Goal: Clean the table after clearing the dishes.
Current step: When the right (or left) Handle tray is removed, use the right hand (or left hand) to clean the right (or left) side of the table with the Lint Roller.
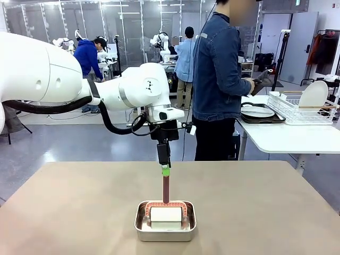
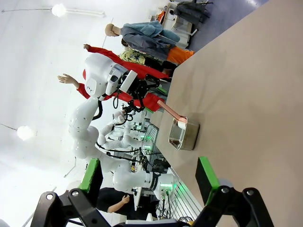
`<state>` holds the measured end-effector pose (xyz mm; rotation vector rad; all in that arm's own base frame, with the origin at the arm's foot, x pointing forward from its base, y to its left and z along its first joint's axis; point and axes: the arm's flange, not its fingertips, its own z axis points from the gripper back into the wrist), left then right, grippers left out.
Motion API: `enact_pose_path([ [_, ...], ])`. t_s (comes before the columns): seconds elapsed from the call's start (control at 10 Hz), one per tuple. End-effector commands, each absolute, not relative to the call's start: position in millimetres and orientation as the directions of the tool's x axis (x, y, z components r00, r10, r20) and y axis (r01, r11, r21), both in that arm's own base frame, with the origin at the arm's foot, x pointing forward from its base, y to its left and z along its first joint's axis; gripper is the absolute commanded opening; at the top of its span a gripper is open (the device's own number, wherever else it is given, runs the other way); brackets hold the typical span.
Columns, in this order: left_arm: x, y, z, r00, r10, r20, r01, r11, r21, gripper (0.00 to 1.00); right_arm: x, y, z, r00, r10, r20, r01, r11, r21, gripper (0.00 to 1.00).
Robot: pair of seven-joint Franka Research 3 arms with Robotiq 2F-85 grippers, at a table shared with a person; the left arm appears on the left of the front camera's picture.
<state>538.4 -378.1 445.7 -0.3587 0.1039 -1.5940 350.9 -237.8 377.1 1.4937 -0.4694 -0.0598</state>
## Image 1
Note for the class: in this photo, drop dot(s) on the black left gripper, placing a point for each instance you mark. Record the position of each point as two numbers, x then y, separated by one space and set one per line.
164 131

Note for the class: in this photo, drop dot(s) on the large white dinner plate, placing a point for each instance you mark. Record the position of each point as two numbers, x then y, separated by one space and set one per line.
314 93

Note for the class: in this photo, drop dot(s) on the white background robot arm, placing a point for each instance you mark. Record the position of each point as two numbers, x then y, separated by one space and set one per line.
62 42
162 42

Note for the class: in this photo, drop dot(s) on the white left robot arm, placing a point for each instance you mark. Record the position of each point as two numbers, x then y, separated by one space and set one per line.
53 74

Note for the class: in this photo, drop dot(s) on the person right forearm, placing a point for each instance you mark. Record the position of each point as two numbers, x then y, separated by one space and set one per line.
236 89

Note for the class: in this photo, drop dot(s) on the person right hand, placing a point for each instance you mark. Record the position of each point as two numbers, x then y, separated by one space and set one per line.
251 86

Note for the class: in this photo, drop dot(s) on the person left hand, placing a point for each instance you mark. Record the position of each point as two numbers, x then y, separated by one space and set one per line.
267 77

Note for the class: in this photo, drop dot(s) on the black plastic crate stool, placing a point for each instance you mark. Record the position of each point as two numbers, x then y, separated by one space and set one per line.
236 148

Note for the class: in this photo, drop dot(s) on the rectangular metal tin tray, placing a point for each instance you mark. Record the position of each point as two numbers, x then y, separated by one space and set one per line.
164 236

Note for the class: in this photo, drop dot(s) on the person in light blue shirt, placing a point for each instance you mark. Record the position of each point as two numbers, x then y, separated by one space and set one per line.
184 61

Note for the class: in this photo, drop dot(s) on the white plate in dark tray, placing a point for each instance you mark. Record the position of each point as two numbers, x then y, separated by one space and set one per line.
257 110

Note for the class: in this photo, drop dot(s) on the person in denim jacket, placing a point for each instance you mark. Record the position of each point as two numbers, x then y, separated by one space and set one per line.
217 66

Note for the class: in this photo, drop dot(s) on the dark tray on side table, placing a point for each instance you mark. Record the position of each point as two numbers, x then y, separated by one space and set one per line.
279 119

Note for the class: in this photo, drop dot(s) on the white side table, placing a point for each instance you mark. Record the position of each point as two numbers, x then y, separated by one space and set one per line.
292 138

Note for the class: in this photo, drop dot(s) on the person in blue hoodie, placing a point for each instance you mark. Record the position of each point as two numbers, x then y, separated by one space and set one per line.
86 55

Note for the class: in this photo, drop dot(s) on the chair with grey jacket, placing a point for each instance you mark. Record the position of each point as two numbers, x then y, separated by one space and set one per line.
16 125

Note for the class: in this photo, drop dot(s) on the black pole stand with light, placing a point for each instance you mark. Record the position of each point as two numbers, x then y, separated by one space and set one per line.
284 42

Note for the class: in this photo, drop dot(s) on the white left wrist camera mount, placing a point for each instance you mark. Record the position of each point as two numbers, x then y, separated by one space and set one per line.
191 129

